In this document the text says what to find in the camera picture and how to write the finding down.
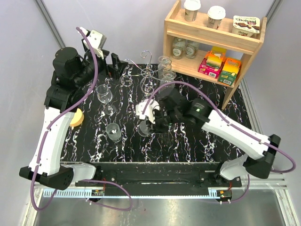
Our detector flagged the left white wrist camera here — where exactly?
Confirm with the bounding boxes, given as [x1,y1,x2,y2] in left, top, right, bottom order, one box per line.
[80,27,107,59]

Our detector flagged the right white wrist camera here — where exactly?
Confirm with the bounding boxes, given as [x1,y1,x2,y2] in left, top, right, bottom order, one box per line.
[135,99,160,124]

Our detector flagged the chrome wine glass rack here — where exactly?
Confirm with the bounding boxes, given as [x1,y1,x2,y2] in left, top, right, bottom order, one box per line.
[121,50,161,97]

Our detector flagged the yellow round sponge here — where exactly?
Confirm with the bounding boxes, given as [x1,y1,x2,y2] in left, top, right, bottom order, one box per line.
[70,108,84,127]

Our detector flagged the white paper cup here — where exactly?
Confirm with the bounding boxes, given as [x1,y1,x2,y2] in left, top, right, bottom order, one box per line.
[207,6,226,29]
[183,0,201,22]

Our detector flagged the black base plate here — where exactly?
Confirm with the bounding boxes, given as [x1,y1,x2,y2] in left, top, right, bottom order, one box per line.
[76,162,242,198]

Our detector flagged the ribbed stemmed glass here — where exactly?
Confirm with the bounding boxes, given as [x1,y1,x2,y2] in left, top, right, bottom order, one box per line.
[158,55,172,80]
[158,71,176,99]

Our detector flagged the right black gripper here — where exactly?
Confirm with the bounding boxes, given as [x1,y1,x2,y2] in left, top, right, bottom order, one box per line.
[146,108,181,134]

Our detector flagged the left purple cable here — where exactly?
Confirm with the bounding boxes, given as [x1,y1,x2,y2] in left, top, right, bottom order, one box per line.
[30,27,134,210]

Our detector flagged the green orange sponge box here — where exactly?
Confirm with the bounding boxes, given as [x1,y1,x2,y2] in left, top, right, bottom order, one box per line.
[218,57,241,86]

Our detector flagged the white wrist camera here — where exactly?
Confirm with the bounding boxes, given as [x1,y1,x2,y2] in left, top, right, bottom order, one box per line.
[80,27,107,59]
[135,99,160,124]

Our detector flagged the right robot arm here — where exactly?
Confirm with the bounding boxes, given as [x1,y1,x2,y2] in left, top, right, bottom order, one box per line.
[135,89,281,186]

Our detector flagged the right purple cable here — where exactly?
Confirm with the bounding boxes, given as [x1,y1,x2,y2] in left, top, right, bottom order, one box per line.
[141,81,296,204]

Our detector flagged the wooden shelf unit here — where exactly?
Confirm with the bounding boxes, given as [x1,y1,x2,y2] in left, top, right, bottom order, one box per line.
[163,0,267,109]

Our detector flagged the clear wine glass left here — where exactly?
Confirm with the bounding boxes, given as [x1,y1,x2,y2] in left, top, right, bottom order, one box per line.
[96,84,116,115]

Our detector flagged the white paper cup right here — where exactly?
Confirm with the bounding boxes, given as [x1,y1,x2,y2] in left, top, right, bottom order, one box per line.
[207,6,226,29]

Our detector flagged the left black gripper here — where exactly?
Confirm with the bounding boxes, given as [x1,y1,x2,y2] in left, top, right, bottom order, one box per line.
[74,48,128,87]

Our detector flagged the purple cable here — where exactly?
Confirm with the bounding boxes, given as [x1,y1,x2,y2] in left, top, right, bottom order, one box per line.
[30,27,134,210]
[141,81,296,204]

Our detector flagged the white paper cup left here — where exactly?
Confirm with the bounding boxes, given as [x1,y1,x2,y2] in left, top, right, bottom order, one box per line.
[183,0,201,22]

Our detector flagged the pink sponge box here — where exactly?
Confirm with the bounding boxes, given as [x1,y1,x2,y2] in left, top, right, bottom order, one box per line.
[198,51,226,79]

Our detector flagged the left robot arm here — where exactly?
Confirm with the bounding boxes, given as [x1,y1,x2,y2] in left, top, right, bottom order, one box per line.
[19,47,102,190]

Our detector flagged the Chobani yogurt cup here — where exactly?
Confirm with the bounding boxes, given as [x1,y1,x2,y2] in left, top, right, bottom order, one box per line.
[232,16,260,37]

